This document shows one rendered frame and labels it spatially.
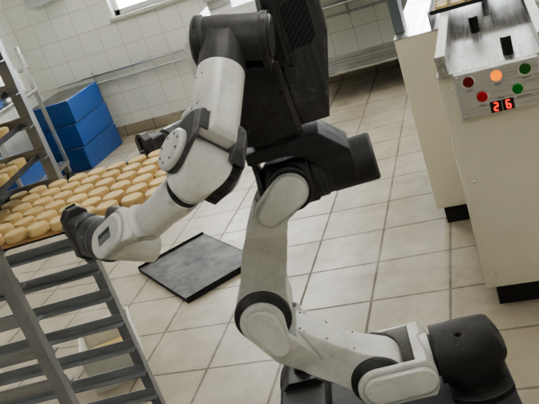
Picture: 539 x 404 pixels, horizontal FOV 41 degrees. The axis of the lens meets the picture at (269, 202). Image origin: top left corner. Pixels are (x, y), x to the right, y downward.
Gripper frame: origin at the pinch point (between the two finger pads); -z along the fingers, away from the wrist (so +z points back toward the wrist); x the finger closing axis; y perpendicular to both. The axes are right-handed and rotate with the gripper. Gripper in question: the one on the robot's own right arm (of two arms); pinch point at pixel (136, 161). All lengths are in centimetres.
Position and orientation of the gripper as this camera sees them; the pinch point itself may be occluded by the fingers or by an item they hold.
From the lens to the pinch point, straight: 197.2
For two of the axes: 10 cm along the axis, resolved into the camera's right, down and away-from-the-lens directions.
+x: -3.1, -8.8, -3.5
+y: 6.5, 0.8, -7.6
